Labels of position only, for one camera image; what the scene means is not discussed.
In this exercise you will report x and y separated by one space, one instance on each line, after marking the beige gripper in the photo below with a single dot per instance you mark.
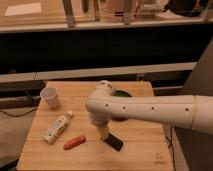
103 131

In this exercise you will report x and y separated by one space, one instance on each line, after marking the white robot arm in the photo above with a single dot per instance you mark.
187 111

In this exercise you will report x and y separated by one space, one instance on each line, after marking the green ceramic bowl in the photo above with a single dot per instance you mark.
121 93

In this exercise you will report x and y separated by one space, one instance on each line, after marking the black rectangular block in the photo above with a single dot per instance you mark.
114 142

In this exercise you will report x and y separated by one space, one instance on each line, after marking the white squeeze bottle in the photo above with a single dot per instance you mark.
58 126

